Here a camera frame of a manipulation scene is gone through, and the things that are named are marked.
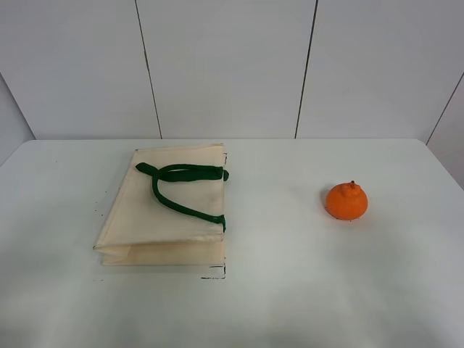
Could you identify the cream linen bag green handles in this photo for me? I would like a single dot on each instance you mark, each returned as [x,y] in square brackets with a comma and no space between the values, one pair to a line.
[169,210]

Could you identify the orange fruit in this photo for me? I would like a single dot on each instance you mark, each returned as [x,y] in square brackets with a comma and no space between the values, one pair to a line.
[346,201]

